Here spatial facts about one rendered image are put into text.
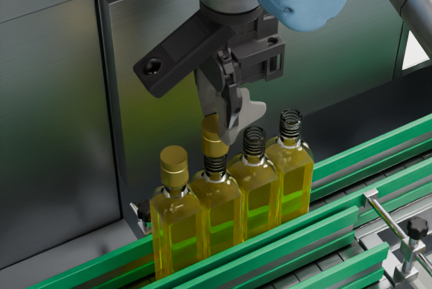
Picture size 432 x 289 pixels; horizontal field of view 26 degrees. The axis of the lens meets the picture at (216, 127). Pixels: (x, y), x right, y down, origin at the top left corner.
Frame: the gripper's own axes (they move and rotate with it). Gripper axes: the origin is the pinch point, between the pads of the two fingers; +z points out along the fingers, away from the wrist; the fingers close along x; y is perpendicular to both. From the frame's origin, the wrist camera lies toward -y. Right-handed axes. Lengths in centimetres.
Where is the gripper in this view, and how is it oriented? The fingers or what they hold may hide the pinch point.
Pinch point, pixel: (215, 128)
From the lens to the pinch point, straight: 115.7
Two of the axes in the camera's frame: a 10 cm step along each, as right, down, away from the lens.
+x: -4.7, -6.4, 6.1
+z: 0.0, 6.9, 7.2
